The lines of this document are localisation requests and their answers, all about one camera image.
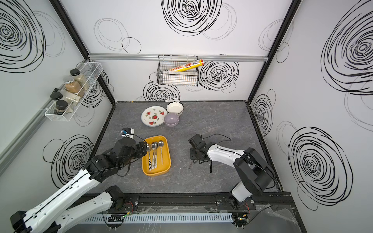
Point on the black wire basket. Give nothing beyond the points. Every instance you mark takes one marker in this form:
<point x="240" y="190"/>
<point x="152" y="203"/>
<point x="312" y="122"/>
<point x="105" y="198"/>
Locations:
<point x="186" y="78"/>

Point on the silver spoon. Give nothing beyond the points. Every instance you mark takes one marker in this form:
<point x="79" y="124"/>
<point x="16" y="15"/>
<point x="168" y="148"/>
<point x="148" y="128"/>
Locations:
<point x="154" y="146"/>

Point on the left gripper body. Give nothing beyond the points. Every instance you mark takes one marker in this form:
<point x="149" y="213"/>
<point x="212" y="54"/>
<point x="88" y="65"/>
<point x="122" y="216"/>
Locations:
<point x="140" y="150"/>

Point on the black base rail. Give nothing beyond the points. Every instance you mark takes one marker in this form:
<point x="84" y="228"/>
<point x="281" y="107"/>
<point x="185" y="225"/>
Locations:
<point x="220" y="201"/>

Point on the purple bowl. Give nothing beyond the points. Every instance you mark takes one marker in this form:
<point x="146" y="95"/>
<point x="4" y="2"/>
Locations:
<point x="171" y="119"/>

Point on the watermelon pattern plate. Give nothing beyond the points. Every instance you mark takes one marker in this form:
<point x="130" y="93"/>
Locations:
<point x="153" y="116"/>

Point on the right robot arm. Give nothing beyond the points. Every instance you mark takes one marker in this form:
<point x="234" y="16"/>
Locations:
<point x="255" y="173"/>

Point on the yellow storage box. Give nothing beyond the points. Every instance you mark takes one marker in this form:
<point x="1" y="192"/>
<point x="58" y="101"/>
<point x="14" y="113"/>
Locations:
<point x="161" y="169"/>

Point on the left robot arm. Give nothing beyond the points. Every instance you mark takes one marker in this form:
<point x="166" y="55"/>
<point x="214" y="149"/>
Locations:
<point x="56" y="214"/>

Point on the aluminium wall rail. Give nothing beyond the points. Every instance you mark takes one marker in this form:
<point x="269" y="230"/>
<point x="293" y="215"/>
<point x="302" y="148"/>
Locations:
<point x="155" y="57"/>

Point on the clear wall shelf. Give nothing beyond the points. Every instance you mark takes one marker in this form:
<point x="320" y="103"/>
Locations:
<point x="81" y="108"/>

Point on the spice jar black lid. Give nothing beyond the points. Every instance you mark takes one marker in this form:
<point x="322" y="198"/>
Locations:
<point x="79" y="77"/>

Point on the brown spice jar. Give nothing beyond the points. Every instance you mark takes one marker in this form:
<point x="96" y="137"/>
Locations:
<point x="73" y="86"/>

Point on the yellow foil roll box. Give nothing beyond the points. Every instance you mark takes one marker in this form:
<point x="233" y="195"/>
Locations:
<point x="188" y="66"/>

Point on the cow pattern handle spoon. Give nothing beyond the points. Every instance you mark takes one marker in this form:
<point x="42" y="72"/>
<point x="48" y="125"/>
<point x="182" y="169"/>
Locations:
<point x="148" y="149"/>

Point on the wooden handle spoon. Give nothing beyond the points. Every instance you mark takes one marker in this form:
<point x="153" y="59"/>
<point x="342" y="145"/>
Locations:
<point x="161" y="145"/>

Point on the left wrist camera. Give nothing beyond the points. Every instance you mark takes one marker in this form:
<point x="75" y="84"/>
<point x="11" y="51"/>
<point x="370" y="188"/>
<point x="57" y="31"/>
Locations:
<point x="127" y="132"/>

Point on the front black lid jar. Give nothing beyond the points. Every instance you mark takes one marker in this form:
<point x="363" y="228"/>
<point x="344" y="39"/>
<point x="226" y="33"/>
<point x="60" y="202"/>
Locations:
<point x="60" y="107"/>

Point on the white scalloped bowl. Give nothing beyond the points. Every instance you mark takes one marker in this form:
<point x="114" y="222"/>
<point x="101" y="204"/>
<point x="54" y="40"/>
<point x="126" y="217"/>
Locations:
<point x="175" y="107"/>

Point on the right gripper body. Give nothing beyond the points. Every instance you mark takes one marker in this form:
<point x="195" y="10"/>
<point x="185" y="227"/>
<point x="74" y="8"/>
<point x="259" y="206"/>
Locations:
<point x="194" y="154"/>

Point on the white cable duct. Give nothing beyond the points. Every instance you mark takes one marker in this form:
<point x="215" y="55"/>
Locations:
<point x="160" y="218"/>

